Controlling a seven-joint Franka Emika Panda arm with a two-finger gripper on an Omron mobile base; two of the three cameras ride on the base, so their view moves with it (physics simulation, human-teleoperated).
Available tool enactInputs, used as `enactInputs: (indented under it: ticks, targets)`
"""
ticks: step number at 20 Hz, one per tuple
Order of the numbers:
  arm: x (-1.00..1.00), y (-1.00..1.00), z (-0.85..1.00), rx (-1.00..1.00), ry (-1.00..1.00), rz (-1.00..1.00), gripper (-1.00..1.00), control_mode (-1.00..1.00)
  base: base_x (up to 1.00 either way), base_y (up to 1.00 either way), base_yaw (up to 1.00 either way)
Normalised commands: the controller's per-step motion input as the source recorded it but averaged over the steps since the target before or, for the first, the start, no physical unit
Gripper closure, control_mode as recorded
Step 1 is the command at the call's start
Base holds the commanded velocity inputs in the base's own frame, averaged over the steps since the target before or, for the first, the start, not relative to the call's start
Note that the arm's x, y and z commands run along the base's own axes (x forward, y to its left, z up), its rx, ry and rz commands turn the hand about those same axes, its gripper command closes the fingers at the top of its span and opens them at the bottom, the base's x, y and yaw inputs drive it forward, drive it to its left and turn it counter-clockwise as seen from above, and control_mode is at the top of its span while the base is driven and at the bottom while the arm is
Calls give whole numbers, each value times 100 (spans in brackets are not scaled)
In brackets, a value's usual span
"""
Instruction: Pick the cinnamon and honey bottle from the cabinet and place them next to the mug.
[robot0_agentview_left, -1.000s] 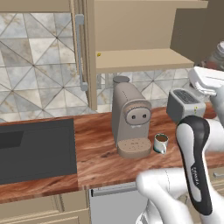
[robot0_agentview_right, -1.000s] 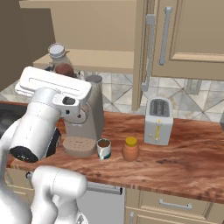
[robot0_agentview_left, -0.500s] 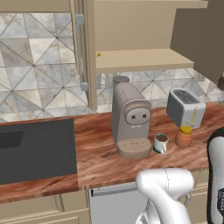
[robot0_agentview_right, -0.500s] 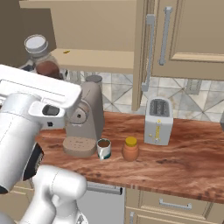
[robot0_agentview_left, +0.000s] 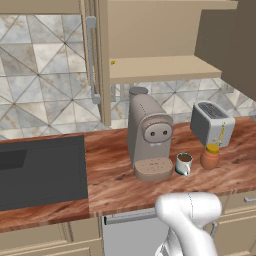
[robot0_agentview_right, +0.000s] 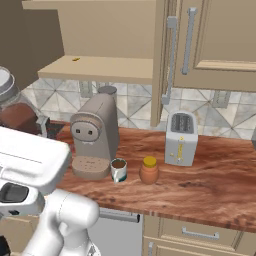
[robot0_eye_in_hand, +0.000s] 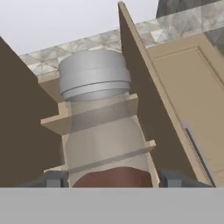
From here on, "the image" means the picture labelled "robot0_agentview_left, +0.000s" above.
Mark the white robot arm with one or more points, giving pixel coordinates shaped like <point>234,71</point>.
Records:
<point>186,216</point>

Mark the beige base cupboard door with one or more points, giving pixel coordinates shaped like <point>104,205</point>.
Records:
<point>238,235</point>

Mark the silver toaster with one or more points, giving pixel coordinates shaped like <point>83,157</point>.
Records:
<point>210,125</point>

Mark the beige base cupboard run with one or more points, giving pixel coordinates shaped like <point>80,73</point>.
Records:
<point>50,240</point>

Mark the beige coffee machine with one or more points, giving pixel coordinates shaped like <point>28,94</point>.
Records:
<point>148,133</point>

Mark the silver dishwasher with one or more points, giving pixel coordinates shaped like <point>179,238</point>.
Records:
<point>133,236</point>

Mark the white mug with coffee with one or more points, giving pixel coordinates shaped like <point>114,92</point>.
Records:
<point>183,165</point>

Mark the beige closed wall cabinet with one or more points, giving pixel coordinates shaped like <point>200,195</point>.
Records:
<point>40,6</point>

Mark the small yellow cinnamon shaker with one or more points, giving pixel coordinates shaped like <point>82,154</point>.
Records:
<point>113,62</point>

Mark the dark grey sink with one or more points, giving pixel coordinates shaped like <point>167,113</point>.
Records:
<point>43,173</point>

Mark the brown honey bottle yellow lid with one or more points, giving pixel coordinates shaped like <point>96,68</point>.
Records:
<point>209,159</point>

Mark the beige open wall cabinet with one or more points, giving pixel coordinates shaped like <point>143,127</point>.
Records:
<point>156,40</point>

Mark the beige drawer front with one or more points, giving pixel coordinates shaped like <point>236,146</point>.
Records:
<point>238,201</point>

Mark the brown open cabinet door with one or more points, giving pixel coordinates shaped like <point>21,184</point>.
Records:
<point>233,40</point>

